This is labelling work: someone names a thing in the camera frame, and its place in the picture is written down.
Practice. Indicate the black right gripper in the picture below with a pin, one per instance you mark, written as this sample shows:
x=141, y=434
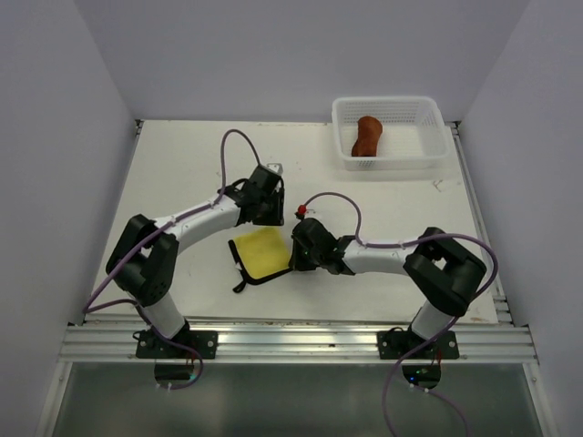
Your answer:
x=297, y=262

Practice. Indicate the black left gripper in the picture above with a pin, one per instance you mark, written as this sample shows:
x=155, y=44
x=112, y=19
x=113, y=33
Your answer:
x=276, y=218

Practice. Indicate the yellow microfiber towel black trim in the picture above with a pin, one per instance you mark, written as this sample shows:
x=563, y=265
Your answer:
x=259, y=257

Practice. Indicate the brown microfiber towel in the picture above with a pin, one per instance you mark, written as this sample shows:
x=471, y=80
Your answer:
x=369, y=131

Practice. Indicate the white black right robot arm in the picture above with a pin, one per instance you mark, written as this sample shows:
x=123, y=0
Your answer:
x=446, y=273

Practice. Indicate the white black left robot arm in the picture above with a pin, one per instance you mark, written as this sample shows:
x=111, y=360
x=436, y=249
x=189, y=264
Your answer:
x=143, y=261

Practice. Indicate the white perforated plastic basket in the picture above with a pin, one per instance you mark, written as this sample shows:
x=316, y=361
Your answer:
x=414, y=138

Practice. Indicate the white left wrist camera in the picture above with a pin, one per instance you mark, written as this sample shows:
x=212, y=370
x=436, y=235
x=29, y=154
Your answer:
x=276, y=168

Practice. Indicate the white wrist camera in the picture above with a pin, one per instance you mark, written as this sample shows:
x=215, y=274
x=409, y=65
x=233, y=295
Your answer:
x=276, y=168
x=304, y=212

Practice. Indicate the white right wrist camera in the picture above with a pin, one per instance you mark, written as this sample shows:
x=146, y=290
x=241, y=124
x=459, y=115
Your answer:
x=304, y=212

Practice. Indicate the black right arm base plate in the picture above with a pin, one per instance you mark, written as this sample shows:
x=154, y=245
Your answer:
x=393, y=344

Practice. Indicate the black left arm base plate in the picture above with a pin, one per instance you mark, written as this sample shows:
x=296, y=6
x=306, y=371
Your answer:
x=151, y=346

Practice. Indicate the aluminium right side rail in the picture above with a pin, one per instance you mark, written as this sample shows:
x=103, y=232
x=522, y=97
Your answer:
x=503, y=311

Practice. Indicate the aluminium table edge rail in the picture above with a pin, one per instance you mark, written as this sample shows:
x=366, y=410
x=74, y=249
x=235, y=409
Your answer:
x=104, y=340

